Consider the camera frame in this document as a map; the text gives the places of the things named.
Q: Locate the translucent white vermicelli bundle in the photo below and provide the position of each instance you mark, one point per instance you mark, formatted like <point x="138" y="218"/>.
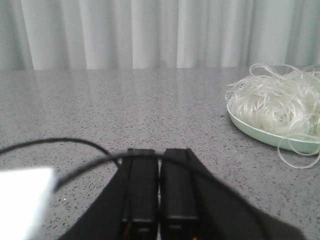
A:
<point x="275" y="101"/>

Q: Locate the white blurred label tag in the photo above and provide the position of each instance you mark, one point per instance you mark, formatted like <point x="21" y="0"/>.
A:
<point x="24" y="199"/>

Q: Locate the white pleated curtain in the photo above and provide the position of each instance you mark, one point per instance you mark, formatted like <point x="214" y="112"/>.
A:
<point x="143" y="34"/>

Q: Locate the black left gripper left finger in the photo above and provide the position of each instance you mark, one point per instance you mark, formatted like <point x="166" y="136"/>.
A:
<point x="141" y="223"/>

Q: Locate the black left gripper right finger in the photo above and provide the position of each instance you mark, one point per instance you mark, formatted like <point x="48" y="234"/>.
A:
<point x="179" y="218"/>

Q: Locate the light green plastic plate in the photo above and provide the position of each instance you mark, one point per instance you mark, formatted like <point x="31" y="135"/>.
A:
<point x="305" y="143"/>

